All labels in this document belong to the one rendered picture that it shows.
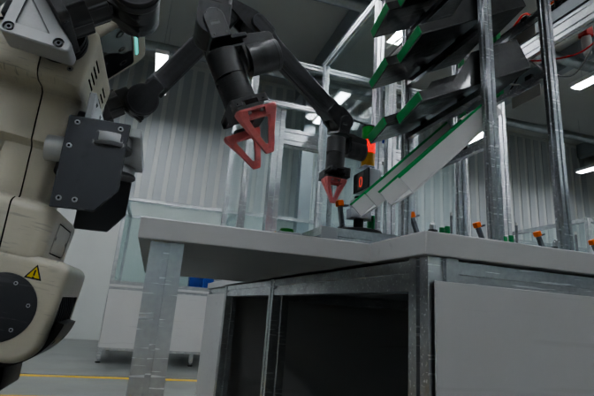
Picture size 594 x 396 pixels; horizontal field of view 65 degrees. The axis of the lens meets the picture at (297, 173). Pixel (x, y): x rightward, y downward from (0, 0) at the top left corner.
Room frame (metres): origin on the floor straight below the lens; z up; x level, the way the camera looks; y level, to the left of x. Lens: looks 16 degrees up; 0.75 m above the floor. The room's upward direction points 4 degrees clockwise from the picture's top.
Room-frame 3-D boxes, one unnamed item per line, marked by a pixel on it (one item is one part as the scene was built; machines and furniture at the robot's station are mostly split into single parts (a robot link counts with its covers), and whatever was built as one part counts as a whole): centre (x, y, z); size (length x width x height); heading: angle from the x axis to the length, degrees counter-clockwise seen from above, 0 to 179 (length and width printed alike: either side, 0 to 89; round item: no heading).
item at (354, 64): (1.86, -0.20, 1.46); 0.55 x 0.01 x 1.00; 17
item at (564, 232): (1.05, -0.42, 1.26); 0.36 x 0.21 x 0.80; 17
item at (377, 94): (1.59, -0.28, 1.46); 0.03 x 0.03 x 1.00; 17
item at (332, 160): (1.34, -0.11, 1.18); 0.10 x 0.07 x 0.07; 17
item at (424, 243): (1.49, -0.62, 0.84); 1.50 x 1.41 x 0.03; 17
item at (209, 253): (1.15, -0.01, 0.84); 0.90 x 0.70 x 0.03; 16
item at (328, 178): (1.35, -0.11, 1.11); 0.07 x 0.07 x 0.09; 17
